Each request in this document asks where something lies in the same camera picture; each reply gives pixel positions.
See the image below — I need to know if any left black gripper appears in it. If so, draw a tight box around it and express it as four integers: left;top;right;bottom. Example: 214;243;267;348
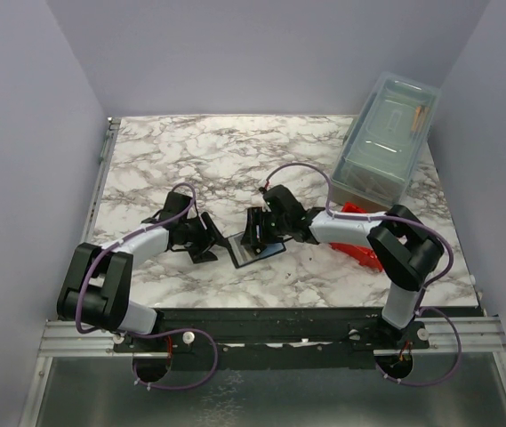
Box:
180;213;230;263

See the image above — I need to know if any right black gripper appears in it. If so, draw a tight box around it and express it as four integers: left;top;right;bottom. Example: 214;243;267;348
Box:
242;206;291;245

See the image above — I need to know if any black leather card holder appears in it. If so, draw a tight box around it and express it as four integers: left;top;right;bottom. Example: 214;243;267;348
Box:
227;232;286;269

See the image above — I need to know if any red plastic bin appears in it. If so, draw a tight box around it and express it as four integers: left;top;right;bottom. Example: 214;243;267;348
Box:
330;202;383;272

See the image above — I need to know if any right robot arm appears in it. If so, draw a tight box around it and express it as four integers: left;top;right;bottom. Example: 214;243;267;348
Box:
238;202;447;349

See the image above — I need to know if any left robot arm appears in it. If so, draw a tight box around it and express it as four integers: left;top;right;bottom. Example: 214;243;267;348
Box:
56;213;227;351

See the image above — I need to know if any clear plastic storage box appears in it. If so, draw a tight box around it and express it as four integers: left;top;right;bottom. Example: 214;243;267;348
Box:
330;72;441;212

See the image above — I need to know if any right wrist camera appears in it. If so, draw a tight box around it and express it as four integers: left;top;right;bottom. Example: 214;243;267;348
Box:
263;185;306;222

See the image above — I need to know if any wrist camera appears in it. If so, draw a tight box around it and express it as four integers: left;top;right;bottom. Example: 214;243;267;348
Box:
159;190;191;221
263;185;306;222

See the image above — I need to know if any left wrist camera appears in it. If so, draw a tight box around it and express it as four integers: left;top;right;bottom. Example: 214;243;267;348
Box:
159;190;191;221

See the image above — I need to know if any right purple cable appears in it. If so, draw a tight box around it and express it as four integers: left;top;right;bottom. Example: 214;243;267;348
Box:
262;163;463;387

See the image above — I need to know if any purple cable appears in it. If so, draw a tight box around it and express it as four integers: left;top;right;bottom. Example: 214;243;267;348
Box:
75;182;220;392
262;163;463;387

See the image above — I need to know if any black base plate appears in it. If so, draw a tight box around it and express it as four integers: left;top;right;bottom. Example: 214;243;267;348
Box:
56;306;487;373

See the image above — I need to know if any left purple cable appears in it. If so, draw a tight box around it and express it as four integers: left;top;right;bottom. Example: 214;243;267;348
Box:
75;182;220;392

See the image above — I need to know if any aluminium mounting rail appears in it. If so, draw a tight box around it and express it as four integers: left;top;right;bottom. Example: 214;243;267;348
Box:
39;317;506;358

